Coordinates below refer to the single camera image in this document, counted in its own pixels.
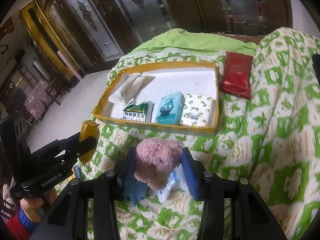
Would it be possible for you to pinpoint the person's left hand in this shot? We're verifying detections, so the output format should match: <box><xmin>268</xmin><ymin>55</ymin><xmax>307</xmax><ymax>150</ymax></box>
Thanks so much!
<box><xmin>20</xmin><ymin>196</ymin><xmax>52</xmax><ymax>222</ymax></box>

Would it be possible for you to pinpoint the white green medicine sachet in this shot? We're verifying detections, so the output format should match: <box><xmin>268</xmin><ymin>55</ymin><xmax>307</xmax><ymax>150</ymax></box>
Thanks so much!
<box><xmin>121</xmin><ymin>100</ymin><xmax>154</xmax><ymax>123</ymax></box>

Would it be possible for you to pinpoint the floral panel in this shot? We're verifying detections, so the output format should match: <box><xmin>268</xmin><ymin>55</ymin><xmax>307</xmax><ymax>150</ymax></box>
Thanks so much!
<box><xmin>57</xmin><ymin>50</ymin><xmax>82</xmax><ymax>80</ymax></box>

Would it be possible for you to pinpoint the yellow-edged white foam box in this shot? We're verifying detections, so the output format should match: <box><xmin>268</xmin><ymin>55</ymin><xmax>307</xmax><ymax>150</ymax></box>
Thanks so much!
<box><xmin>91</xmin><ymin>60</ymin><xmax>220</xmax><ymax>136</ymax></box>

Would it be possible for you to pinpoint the pink plush toy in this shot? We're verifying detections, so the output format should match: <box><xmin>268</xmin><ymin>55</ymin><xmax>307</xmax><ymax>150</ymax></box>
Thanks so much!
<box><xmin>134</xmin><ymin>137</ymin><xmax>184</xmax><ymax>189</ymax></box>

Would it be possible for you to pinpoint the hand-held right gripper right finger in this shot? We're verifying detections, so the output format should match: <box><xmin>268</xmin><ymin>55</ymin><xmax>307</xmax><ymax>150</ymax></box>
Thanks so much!
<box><xmin>181</xmin><ymin>146</ymin><xmax>288</xmax><ymax>240</ymax></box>

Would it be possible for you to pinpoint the green white printed blanket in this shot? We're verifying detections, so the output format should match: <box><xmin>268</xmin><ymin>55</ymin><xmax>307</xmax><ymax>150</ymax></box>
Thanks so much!
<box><xmin>54</xmin><ymin>26</ymin><xmax>320</xmax><ymax>240</ymax></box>

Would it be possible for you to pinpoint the lemon print tissue pack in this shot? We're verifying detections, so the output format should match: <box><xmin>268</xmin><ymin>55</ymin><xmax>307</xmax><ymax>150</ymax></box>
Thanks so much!
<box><xmin>180</xmin><ymin>93</ymin><xmax>215</xmax><ymax>127</ymax></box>

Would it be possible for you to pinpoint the brown cloth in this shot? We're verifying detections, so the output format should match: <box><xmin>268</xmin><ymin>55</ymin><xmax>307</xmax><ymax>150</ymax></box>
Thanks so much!
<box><xmin>215</xmin><ymin>31</ymin><xmax>264</xmax><ymax>44</ymax></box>

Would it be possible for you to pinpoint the red packet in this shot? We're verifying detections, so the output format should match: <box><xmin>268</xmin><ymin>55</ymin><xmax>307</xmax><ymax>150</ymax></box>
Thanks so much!
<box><xmin>219</xmin><ymin>51</ymin><xmax>254</xmax><ymax>100</ymax></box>

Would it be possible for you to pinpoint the golden door frame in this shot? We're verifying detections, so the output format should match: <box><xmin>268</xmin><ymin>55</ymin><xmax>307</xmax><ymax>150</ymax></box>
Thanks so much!
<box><xmin>20</xmin><ymin>1</ymin><xmax>83</xmax><ymax>80</ymax></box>

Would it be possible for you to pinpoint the blue cartoon tissue pack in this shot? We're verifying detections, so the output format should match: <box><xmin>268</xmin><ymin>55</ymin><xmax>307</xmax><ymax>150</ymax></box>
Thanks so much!
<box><xmin>155</xmin><ymin>92</ymin><xmax>185</xmax><ymax>125</ymax></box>

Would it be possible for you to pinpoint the floral covered chair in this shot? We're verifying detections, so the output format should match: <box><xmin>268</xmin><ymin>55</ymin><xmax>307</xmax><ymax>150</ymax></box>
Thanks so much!
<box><xmin>24</xmin><ymin>79</ymin><xmax>50</xmax><ymax>125</ymax></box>

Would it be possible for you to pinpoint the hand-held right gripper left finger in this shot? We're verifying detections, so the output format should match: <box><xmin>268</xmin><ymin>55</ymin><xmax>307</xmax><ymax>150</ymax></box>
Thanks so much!
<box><xmin>31</xmin><ymin>147</ymin><xmax>137</xmax><ymax>240</ymax></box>

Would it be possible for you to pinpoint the white blue-print sachet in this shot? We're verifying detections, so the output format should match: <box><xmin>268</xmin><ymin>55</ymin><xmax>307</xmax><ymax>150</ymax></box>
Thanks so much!
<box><xmin>156</xmin><ymin>167</ymin><xmax>187</xmax><ymax>203</ymax></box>

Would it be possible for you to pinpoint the white red-print sachet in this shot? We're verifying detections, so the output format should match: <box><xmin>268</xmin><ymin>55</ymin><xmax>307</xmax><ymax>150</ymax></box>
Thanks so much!
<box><xmin>108</xmin><ymin>74</ymin><xmax>155</xmax><ymax>105</ymax></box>

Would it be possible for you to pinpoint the wooden chair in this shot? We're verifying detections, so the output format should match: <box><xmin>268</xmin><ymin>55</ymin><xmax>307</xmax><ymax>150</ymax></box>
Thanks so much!
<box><xmin>47</xmin><ymin>76</ymin><xmax>68</xmax><ymax>105</ymax></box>

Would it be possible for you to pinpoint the black chair part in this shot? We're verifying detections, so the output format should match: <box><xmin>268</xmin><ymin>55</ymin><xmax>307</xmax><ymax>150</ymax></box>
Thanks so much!
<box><xmin>311</xmin><ymin>52</ymin><xmax>320</xmax><ymax>87</ymax></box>

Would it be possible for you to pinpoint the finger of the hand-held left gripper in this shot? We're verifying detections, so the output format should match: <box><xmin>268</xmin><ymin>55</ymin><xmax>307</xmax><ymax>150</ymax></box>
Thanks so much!
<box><xmin>56</xmin><ymin>130</ymin><xmax>98</xmax><ymax>164</ymax></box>

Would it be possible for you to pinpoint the white cylinder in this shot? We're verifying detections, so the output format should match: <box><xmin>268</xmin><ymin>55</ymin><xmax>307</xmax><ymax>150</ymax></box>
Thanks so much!
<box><xmin>32</xmin><ymin>60</ymin><xmax>47</xmax><ymax>77</ymax></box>

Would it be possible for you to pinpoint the wooden glass panel door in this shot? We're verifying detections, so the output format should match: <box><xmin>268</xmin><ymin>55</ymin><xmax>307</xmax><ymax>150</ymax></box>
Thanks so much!
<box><xmin>59</xmin><ymin>0</ymin><xmax>130</xmax><ymax>63</ymax></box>
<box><xmin>100</xmin><ymin>0</ymin><xmax>180</xmax><ymax>55</ymax></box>
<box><xmin>215</xmin><ymin>0</ymin><xmax>294</xmax><ymax>34</ymax></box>

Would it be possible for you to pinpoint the yellow packet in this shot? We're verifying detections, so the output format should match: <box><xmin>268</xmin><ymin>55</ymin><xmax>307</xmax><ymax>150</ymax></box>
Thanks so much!
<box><xmin>79</xmin><ymin>120</ymin><xmax>101</xmax><ymax>165</ymax></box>

